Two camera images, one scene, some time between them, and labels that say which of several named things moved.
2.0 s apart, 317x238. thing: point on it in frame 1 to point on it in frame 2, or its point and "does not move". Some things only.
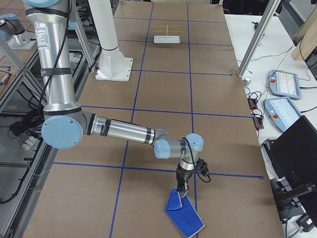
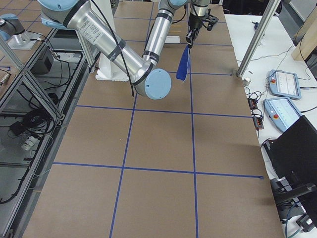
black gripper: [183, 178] to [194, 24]
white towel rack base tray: [167, 39] does not move
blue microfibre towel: [181, 210] to [183, 66]
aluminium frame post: [271, 9] does not move
